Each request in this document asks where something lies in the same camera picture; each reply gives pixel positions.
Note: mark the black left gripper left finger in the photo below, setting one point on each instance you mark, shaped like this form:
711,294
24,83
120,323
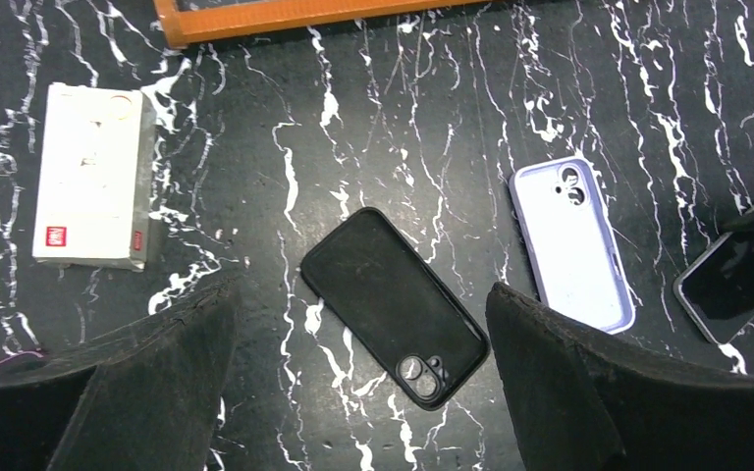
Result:
142,397

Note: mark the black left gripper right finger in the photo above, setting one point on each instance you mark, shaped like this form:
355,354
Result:
581,399

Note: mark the black screen smartphone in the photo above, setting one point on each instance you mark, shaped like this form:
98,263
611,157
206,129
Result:
717,289

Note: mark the lavender phone case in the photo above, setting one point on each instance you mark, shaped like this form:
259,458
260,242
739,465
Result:
573,252

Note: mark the black phone case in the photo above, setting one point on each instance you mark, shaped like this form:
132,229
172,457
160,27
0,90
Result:
397,307

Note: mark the white cardboard box on table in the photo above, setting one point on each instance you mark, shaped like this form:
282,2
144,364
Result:
95,179

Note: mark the orange wooden shelf rack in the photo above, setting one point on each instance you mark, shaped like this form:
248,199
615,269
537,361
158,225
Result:
182,28

